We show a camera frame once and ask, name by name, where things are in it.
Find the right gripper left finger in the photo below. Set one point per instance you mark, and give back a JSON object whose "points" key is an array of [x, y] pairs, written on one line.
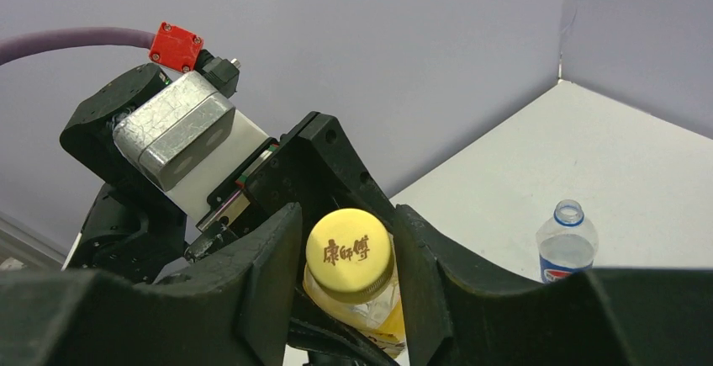
{"points": [[232, 308]]}

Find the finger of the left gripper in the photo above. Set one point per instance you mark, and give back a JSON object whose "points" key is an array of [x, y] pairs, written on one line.
{"points": [[313, 330]]}

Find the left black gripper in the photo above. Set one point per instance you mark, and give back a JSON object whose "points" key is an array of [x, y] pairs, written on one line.
{"points": [[314, 165]]}

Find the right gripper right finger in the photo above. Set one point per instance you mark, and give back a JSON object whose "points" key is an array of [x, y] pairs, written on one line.
{"points": [[461, 309]]}

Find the yellow juice bottle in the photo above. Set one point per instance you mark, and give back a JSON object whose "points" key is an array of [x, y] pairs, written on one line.
{"points": [[380, 320]]}

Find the yellow juice bottle cap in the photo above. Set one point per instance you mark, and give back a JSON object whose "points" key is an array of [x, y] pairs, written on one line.
{"points": [[349, 255]]}

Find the Pepsi bottle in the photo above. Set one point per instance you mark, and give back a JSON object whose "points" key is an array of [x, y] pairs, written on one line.
{"points": [[567, 242]]}

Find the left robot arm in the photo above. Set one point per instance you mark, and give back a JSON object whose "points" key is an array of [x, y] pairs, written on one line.
{"points": [[133, 229]]}

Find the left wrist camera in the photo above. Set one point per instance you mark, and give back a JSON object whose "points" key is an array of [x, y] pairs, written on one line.
{"points": [[187, 140]]}

